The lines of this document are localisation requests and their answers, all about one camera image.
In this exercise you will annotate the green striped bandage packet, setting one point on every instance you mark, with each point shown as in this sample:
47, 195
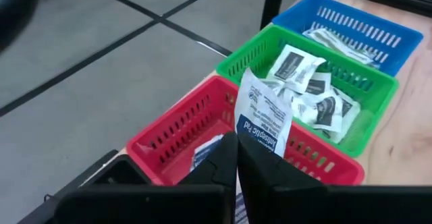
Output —
357, 53
324, 38

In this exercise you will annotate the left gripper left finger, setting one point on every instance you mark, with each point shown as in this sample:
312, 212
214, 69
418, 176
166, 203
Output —
219, 170

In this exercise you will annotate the blue plastic basket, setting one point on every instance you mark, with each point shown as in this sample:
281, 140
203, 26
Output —
354, 11

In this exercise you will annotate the green plastic basket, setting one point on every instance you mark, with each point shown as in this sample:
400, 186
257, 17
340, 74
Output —
243, 58

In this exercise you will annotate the red plastic basket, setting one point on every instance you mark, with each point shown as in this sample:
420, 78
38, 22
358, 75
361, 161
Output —
175, 139

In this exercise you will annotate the white packet with dark print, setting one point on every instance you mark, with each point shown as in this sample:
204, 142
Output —
317, 85
302, 109
290, 65
275, 84
325, 111
206, 149
263, 112
347, 109

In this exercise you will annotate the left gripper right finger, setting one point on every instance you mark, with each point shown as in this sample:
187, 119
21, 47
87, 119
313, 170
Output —
263, 173

